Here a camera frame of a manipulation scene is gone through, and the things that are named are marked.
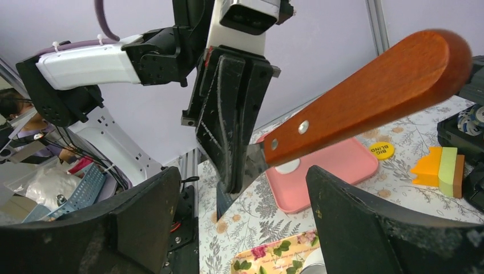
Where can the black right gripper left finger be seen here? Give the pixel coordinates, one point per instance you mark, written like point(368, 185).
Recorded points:
point(127, 233)

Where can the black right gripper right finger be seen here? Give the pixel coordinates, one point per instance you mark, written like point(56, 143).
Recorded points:
point(360, 232)

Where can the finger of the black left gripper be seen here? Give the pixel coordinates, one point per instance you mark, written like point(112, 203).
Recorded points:
point(254, 83)
point(218, 131)

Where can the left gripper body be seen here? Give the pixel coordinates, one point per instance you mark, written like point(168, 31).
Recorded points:
point(236, 28)

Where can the floral yellow tray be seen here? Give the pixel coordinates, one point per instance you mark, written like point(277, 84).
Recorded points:
point(289, 255)

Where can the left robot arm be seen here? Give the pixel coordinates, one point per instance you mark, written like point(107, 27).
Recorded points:
point(63, 80)

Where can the white dough wrapper upper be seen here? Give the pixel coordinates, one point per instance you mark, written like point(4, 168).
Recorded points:
point(288, 167)

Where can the pink plastic tray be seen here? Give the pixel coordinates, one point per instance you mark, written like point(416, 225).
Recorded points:
point(348, 160)

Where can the yellow big blind button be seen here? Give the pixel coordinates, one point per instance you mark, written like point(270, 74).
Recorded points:
point(382, 150)

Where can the orange green sticky notes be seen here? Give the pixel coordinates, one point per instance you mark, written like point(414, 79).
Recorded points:
point(443, 168)

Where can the person in background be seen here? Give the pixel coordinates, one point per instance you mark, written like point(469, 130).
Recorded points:
point(13, 104)

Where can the black poker chip case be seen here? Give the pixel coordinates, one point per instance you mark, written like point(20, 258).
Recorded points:
point(464, 131)

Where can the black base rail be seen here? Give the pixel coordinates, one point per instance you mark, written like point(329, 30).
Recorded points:
point(183, 246)

